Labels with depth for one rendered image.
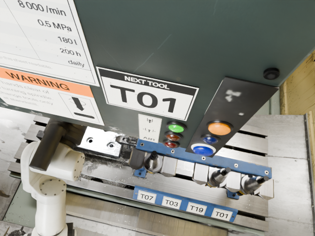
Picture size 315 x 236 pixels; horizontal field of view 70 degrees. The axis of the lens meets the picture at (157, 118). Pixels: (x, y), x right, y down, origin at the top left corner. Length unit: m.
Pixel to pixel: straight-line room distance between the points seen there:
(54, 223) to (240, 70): 0.57
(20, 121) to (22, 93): 1.25
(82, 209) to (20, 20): 1.12
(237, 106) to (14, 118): 1.47
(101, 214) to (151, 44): 1.11
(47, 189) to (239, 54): 0.54
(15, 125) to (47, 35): 1.39
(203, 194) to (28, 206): 0.94
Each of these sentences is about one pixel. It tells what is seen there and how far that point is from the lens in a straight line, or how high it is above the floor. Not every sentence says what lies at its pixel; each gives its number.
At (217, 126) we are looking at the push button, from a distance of 0.26.
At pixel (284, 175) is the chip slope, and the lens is 1.40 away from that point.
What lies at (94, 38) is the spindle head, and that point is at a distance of 0.20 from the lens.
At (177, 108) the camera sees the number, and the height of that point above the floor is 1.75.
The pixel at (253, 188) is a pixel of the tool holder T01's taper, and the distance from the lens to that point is 0.80.
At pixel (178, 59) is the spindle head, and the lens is 0.19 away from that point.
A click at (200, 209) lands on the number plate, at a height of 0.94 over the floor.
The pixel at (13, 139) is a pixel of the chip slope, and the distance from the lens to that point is 1.57.
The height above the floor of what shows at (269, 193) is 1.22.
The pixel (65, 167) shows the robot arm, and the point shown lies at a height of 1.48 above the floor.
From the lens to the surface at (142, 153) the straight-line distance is 0.79.
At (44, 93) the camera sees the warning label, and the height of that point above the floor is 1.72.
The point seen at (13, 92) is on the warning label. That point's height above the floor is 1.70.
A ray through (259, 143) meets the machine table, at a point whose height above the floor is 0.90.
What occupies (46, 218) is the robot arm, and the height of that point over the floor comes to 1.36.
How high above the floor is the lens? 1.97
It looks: 64 degrees down
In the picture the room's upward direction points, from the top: 7 degrees clockwise
